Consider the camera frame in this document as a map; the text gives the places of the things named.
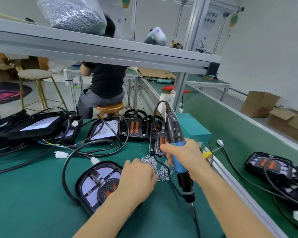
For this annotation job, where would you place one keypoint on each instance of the person's left hand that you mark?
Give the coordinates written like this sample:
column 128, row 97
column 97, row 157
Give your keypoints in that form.
column 136, row 181

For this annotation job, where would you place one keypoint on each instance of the person's right hand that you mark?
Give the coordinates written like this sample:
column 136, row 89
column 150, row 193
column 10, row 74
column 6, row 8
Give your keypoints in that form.
column 188, row 158

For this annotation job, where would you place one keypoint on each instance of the heap of small silver screws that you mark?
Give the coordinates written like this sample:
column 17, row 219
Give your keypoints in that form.
column 153, row 166

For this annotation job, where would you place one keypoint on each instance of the black cover orange strips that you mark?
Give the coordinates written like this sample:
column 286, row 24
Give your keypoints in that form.
column 109, row 188
column 135, row 127
column 160, row 138

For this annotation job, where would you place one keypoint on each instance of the blue black electric screwdriver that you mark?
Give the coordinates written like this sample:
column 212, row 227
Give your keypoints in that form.
column 174, row 129

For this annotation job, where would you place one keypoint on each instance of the stack of unassembled lamp housings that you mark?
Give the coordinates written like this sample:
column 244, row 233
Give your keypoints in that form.
column 44, row 126

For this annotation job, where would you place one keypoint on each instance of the person's right forearm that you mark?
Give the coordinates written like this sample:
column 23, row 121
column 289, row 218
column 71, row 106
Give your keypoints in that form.
column 238, row 208

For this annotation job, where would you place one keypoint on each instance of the person's left forearm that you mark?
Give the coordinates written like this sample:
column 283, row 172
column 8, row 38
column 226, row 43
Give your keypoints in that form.
column 109, row 223

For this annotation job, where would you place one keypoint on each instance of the yellow plug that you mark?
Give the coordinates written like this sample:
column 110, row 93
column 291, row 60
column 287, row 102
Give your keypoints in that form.
column 207, row 154

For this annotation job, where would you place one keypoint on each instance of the teal power supply box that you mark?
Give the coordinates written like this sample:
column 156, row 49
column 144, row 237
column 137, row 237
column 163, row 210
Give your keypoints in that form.
column 194, row 129

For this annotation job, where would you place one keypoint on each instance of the white power strip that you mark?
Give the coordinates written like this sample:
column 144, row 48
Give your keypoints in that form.
column 165, row 103

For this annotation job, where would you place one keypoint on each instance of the red tool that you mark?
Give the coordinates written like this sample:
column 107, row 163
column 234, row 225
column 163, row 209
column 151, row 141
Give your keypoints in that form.
column 174, row 88

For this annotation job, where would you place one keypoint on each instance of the round brown wooden stool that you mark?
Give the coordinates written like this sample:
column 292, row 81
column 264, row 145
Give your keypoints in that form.
column 111, row 107

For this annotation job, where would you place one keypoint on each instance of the green workbench white legs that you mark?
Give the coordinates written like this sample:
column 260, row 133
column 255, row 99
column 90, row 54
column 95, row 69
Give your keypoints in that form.
column 208, row 80

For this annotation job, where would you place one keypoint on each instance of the teal hand tool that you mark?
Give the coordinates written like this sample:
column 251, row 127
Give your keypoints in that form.
column 165, row 81

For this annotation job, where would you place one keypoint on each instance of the brown cardboard box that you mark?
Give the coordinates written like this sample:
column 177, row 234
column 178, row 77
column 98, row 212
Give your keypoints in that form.
column 260, row 104
column 290, row 124

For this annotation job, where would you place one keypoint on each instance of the small green workbench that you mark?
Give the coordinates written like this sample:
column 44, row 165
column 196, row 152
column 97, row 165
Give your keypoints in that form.
column 72, row 74

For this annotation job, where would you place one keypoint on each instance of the white handheld device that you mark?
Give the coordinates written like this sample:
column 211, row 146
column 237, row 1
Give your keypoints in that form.
column 156, row 36

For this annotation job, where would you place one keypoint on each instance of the round beige stool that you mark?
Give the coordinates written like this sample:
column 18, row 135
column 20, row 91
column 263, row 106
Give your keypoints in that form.
column 34, row 74

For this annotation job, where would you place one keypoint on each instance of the colourful round rug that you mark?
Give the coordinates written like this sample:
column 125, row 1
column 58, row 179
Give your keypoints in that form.
column 7, row 92

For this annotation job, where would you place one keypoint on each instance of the open brown cardboard carton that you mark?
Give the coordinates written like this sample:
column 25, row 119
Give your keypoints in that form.
column 2, row 70

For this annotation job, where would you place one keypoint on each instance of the clear bag of screws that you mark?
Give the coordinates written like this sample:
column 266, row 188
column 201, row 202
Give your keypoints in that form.
column 72, row 14

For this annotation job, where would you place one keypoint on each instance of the beige flat folder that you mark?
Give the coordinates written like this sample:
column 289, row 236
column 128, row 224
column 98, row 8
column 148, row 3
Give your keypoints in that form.
column 5, row 17

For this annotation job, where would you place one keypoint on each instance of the aluminium shelf frame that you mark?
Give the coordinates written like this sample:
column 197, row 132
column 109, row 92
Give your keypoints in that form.
column 89, row 47

